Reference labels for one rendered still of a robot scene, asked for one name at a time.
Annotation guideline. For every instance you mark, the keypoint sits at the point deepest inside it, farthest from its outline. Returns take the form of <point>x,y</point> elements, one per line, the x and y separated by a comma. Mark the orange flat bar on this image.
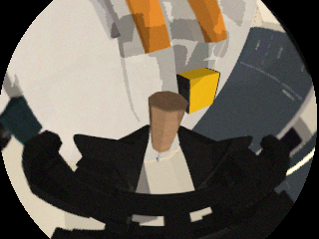
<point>207,12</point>
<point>150,24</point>

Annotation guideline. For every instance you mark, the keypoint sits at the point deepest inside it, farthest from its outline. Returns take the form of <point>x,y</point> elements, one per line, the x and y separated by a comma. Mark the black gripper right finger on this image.
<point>205,155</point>

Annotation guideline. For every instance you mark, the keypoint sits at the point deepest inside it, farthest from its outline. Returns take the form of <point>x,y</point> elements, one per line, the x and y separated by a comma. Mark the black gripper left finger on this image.
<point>127,153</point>

